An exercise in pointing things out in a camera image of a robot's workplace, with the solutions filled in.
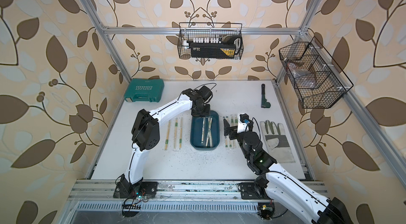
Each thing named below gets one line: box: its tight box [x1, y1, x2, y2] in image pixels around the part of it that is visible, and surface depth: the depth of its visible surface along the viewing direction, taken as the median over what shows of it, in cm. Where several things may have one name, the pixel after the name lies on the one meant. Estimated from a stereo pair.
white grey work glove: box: [260, 119, 296, 164], surface depth 92 cm
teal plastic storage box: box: [190, 109, 220, 151], surface depth 93 cm
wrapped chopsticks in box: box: [200, 117, 213, 147], surface depth 93 cm
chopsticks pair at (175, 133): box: [173, 117, 178, 151], surface depth 93 cm
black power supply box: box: [190, 42, 236, 59], surface depth 86 cm
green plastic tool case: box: [124, 78, 165, 103], surface depth 113 cm
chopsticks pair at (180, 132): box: [178, 116, 183, 149], surface depth 96 cm
